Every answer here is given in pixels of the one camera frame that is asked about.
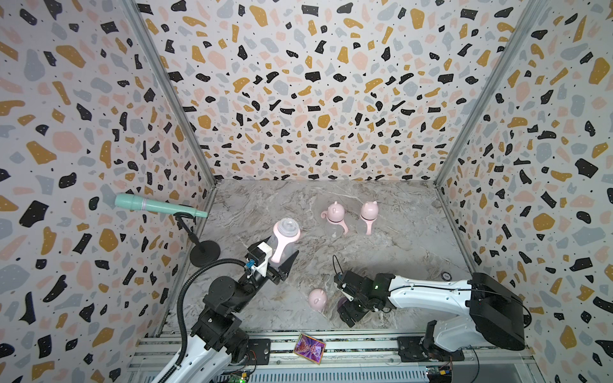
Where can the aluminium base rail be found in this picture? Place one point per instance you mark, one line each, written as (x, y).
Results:
(379, 356)

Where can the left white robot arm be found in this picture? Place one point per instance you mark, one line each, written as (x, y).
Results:
(216, 340)

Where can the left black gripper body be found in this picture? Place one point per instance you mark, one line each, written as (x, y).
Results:
(274, 276)

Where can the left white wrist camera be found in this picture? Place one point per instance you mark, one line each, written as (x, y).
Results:
(258, 256)

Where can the small clear baby bottle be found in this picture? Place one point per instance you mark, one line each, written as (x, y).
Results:
(342, 225)

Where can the black microphone stand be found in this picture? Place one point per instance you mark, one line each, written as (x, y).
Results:
(203, 252)

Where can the right corner aluminium post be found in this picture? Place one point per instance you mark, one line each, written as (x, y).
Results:
(526, 21)

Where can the corner aluminium post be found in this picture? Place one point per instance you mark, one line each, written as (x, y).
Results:
(526, 21)
(138, 26)

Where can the mint green microphone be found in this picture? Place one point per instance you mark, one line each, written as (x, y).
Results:
(138, 203)

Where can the clear silicone nipple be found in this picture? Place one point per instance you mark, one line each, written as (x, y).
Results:
(288, 227)

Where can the pink bottle cap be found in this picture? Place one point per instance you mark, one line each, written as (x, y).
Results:
(335, 213)
(317, 299)

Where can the colourful holographic card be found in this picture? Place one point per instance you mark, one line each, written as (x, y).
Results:
(310, 348)

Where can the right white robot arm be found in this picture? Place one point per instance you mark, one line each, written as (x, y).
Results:
(483, 310)

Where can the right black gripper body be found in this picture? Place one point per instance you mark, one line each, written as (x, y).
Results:
(354, 309)

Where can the small dark round token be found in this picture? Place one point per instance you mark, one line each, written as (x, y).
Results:
(446, 276)

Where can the left corner aluminium post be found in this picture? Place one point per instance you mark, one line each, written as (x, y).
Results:
(138, 26)

